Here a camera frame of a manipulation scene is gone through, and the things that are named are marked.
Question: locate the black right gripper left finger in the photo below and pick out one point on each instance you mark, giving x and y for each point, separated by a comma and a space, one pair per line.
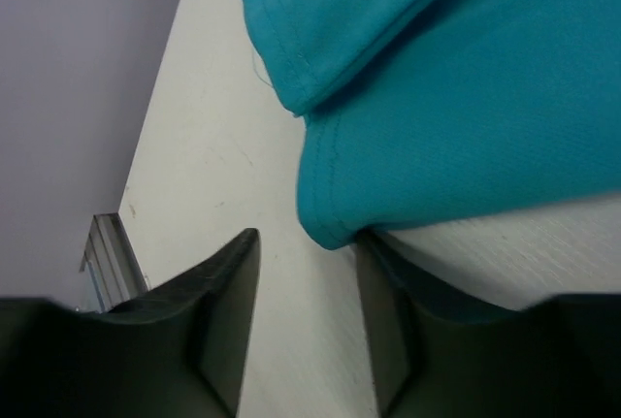
178, 350

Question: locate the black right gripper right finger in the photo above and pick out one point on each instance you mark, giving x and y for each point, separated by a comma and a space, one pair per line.
437, 351

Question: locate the aluminium rail frame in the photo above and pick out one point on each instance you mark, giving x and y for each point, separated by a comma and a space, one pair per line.
109, 267

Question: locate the teal t shirt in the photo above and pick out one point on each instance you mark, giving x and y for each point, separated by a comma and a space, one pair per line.
424, 111

